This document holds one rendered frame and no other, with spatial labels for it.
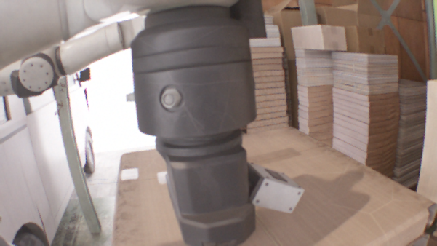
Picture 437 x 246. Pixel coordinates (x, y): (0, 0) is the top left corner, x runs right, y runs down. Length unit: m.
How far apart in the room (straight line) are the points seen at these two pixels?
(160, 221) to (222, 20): 0.26
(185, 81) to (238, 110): 0.04
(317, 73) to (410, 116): 0.89
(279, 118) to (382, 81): 0.92
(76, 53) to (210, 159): 0.40
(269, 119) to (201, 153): 2.05
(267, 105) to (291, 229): 1.92
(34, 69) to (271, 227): 0.45
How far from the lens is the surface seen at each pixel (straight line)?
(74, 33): 0.18
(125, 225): 0.37
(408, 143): 2.39
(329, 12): 2.70
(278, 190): 0.24
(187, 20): 0.19
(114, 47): 0.54
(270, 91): 2.21
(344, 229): 0.33
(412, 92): 2.31
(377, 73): 1.99
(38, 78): 0.54
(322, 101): 2.26
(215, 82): 0.18
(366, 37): 2.04
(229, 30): 0.19
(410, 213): 0.37
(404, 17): 4.49
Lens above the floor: 1.29
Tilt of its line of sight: 14 degrees down
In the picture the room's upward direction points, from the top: 5 degrees counter-clockwise
